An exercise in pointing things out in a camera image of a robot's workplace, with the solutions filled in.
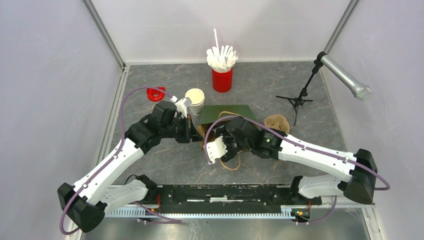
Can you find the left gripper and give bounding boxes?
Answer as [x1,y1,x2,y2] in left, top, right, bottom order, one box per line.
[160,113,203,144]

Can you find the green and brown paper bag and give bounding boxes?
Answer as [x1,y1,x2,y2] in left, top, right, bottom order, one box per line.
[196,104,257,165]

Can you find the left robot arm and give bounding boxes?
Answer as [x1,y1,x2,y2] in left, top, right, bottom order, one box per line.
[57,97,202,233]

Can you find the stack of paper cups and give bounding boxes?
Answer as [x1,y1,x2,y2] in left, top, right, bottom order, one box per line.
[185,88,205,116]

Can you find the brown pulp cup carrier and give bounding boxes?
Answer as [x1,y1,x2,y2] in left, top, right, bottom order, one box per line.
[263,114,291,134]

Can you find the red straw holder cup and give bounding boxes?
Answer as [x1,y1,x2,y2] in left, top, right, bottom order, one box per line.
[211,68,234,93]

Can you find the bundle of white straws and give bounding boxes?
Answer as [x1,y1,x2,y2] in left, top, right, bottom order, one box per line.
[206,28,239,73]

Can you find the silver microphone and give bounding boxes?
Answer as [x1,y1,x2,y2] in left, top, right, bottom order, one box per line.
[317,51,373,101]

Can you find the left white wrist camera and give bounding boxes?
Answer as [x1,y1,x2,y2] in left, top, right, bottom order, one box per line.
[170,96,192,118]

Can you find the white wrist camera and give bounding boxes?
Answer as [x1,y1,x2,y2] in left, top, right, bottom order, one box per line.
[170,96,192,118]
[205,136,228,165]

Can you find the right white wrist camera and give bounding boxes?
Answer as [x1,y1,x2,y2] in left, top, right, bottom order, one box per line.
[205,136,228,165]

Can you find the red plastic bracket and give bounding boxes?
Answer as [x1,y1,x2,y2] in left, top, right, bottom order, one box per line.
[146,86,166,102]

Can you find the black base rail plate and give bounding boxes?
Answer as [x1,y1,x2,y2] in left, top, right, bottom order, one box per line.
[139,184,322,214]

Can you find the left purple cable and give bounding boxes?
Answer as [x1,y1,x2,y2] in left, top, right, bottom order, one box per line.
[59,86,184,236]

